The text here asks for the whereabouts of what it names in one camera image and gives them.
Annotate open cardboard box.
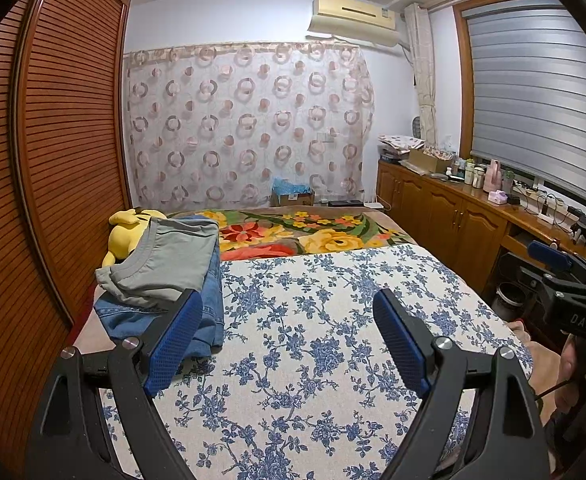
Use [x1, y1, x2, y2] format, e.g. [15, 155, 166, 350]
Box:
[408, 146, 456, 173]

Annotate wooden window frame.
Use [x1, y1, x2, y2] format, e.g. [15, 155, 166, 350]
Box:
[453, 0, 586, 161]

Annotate colourful flower blanket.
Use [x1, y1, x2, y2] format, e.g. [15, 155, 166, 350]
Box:
[168, 208, 416, 262]

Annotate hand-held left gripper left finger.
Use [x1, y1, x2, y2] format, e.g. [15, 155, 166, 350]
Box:
[26, 287, 204, 480]

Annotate black round bin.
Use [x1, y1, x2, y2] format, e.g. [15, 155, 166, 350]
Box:
[495, 282, 528, 321]

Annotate beige hanging curtain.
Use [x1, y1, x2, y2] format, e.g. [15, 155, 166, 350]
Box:
[404, 4, 439, 143]

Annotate stack of folded cloths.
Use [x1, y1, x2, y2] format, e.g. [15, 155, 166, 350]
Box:
[377, 134, 426, 161]

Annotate white power strip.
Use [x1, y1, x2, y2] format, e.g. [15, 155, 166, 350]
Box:
[515, 185, 578, 229]

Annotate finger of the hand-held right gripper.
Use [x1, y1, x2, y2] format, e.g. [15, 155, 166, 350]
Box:
[528, 240, 586, 282]
[518, 266, 586, 307]

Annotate beige air conditioner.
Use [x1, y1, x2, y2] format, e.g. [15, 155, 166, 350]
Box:
[307, 0, 399, 48]

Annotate yellow plush toy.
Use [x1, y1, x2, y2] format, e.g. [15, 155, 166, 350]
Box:
[102, 207, 166, 268]

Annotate grey pants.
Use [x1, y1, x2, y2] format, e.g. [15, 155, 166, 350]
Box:
[94, 217, 220, 311]

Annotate blue jeans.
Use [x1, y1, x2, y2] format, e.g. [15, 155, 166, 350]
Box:
[93, 212, 225, 358]

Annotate grey window blind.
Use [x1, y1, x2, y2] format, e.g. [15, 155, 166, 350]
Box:
[465, 0, 586, 213]

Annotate black cable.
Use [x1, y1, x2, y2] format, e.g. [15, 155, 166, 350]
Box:
[533, 377, 574, 404]

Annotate beige blanket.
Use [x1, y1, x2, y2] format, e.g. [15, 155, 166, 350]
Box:
[505, 320, 564, 421]

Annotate circle patterned curtain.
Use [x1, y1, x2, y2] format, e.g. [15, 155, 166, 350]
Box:
[126, 42, 376, 210]

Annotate cardboard box with blue cloth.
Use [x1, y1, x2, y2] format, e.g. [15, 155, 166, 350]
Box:
[272, 179, 316, 207]

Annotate person's right hand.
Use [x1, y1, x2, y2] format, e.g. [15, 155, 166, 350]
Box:
[552, 334, 582, 421]

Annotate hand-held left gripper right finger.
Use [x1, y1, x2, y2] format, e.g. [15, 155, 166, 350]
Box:
[373, 287, 548, 480]

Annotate wooden sideboard cabinet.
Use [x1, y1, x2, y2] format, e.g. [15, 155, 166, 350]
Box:
[375, 160, 586, 311]

